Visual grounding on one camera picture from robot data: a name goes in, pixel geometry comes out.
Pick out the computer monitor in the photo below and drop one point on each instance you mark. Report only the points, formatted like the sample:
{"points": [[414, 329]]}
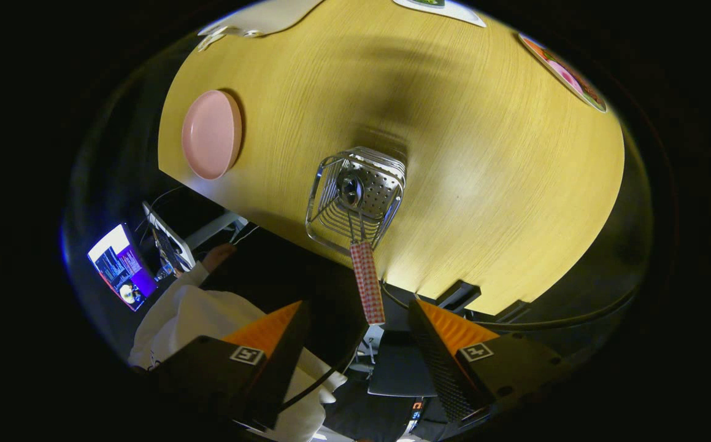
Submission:
{"points": [[119, 264]]}

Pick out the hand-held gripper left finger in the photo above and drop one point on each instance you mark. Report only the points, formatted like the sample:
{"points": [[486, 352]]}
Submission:
{"points": [[281, 368]]}

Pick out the white metal frame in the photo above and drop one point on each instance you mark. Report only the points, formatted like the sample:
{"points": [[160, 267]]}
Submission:
{"points": [[214, 228]]}

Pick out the black table bracket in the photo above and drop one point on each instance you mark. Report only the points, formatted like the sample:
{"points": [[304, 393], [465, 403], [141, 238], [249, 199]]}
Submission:
{"points": [[458, 296], [513, 309]]}

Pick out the silver laptop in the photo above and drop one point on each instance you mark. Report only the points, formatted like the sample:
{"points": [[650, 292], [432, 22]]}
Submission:
{"points": [[171, 245]]}

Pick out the white plate with food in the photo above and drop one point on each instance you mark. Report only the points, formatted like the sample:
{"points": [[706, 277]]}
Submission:
{"points": [[567, 77]]}

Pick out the white square coaster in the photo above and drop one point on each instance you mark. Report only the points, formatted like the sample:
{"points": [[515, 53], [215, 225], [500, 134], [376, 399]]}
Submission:
{"points": [[462, 13]]}

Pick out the white toaster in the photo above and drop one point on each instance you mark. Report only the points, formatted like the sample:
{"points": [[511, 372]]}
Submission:
{"points": [[269, 15]]}

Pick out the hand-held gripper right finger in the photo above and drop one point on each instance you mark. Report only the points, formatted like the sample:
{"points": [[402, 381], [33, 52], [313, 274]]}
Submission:
{"points": [[438, 362]]}

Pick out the pink plate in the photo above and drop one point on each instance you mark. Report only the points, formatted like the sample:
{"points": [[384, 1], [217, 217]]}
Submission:
{"points": [[211, 135]]}

